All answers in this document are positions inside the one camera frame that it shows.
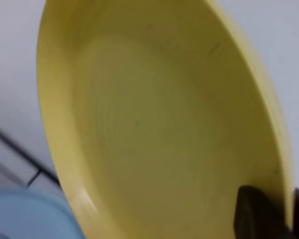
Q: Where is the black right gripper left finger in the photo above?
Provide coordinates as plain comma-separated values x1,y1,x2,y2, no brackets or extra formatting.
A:
234,186,294,239

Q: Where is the yellow round plate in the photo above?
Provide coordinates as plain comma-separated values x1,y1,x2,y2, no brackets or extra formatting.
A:
37,0,295,239

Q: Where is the light blue round plate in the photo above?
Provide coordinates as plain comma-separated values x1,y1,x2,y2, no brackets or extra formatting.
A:
0,189,85,239

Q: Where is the black wire dish rack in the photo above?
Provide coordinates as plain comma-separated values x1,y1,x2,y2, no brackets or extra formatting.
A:
0,130,61,188

